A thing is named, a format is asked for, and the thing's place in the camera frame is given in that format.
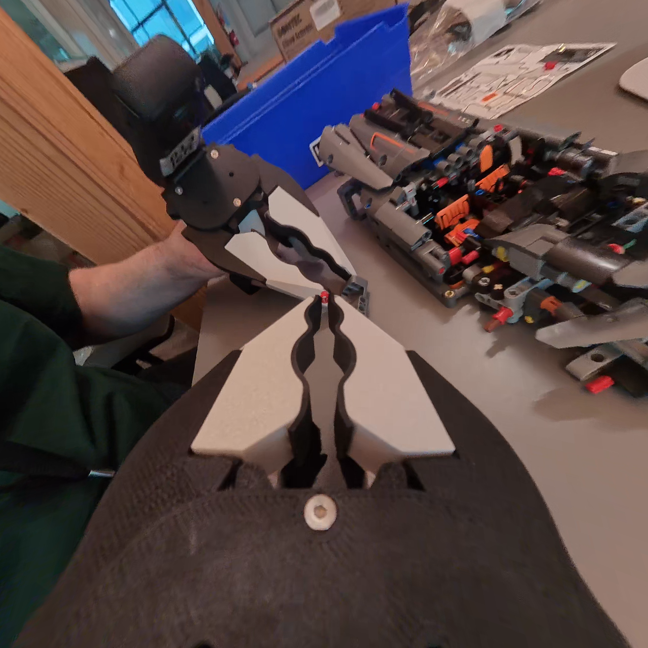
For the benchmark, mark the person's left forearm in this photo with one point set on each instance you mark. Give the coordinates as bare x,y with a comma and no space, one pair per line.
141,284

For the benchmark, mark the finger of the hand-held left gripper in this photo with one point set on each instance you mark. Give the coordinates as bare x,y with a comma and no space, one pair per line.
303,218
252,253

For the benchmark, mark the grey lego car model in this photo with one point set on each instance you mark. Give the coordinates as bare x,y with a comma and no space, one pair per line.
506,218

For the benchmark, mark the lego sticker sheet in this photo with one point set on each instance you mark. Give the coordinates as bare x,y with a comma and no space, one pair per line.
521,71

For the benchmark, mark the wooden post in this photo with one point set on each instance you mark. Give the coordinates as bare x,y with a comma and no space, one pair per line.
60,153

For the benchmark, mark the white book stand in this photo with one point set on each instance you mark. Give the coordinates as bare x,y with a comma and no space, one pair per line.
638,81

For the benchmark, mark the dark grey lego connector beam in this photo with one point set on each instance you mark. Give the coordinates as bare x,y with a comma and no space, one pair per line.
360,299

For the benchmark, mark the black chair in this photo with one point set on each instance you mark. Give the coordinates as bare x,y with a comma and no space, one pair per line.
152,81

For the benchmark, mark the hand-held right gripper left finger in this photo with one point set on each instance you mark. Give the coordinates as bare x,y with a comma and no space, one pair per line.
248,400

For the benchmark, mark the clear plastic parts bags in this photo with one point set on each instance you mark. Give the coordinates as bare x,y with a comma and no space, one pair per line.
455,30

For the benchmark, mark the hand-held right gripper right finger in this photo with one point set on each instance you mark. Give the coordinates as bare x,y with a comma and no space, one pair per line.
400,400

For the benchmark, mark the brown cardboard box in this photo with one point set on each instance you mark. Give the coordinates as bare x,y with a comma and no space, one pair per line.
303,26

